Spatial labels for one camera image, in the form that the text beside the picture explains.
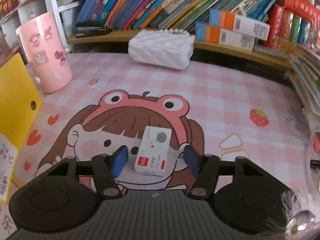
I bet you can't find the pink cylindrical pen holder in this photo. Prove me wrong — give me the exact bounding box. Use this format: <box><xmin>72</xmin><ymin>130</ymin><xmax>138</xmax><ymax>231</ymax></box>
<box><xmin>17</xmin><ymin>12</ymin><xmax>73</xmax><ymax>93</ymax></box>

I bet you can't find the orange white box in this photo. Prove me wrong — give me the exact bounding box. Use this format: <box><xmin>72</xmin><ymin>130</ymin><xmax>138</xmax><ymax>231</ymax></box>
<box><xmin>195</xmin><ymin>22</ymin><xmax>255</xmax><ymax>51</ymax></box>
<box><xmin>209</xmin><ymin>9</ymin><xmax>270</xmax><ymax>41</ymax></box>

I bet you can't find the yellow cardboard box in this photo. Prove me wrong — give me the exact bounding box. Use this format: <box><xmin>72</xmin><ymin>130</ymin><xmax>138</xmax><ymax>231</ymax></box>
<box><xmin>1</xmin><ymin>53</ymin><xmax>42</xmax><ymax>204</ymax></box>

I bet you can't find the orange white box lower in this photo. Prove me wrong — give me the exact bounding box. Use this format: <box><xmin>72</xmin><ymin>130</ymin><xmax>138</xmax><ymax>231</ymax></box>
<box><xmin>195</xmin><ymin>22</ymin><xmax>255</xmax><ymax>51</ymax></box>

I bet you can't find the red thick dictionary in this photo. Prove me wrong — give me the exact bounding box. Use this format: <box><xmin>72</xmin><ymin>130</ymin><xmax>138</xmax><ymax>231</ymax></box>
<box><xmin>276</xmin><ymin>0</ymin><xmax>320</xmax><ymax>25</ymax></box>

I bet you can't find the white quilted handbag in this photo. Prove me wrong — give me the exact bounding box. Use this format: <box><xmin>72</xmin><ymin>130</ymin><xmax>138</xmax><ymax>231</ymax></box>
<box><xmin>128</xmin><ymin>29</ymin><xmax>195</xmax><ymax>70</ymax></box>

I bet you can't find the wooden bookshelf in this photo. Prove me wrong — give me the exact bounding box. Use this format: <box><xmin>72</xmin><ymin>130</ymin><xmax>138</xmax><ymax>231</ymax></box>
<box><xmin>42</xmin><ymin>0</ymin><xmax>320</xmax><ymax>72</ymax></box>

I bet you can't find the stack of papers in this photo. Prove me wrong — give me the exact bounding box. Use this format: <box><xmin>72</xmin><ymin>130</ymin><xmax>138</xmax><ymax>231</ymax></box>
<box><xmin>289</xmin><ymin>45</ymin><xmax>319</xmax><ymax>132</ymax></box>

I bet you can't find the orange white box upper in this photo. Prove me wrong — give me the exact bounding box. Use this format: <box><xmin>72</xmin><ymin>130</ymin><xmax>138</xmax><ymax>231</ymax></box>
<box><xmin>209</xmin><ymin>9</ymin><xmax>270</xmax><ymax>41</ymax></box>

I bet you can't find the white staples box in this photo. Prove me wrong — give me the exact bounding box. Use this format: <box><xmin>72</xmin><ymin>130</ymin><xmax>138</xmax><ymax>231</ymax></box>
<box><xmin>134</xmin><ymin>126</ymin><xmax>172</xmax><ymax>177</ymax></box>

